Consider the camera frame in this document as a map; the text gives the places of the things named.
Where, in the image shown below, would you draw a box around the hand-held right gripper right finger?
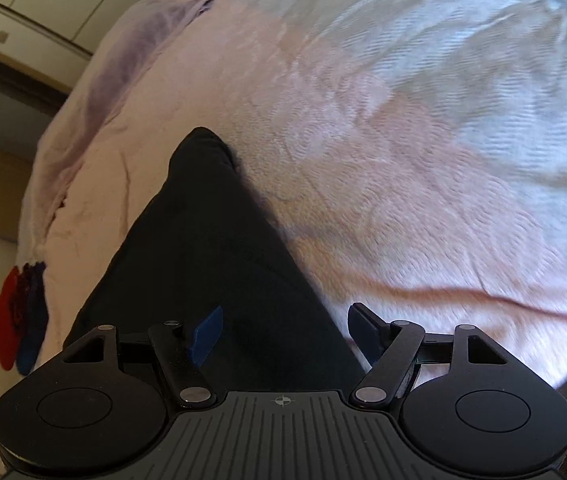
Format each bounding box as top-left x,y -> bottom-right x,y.
347,302 -> 510,409

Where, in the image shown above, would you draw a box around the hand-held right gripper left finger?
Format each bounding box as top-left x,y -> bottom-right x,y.
62,305 -> 225,409

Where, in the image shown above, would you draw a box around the black pants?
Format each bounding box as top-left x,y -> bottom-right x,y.
63,126 -> 380,397

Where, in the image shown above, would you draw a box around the blue cloth item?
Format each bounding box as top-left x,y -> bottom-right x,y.
16,262 -> 50,377

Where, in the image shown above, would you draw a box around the herringbone pastel blanket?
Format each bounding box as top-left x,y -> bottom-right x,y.
198,0 -> 567,392

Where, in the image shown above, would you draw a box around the pink bed sheet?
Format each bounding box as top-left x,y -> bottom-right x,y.
16,0 -> 294,321

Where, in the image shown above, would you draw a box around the white wardrobe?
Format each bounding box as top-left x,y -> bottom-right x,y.
0,0 -> 190,95

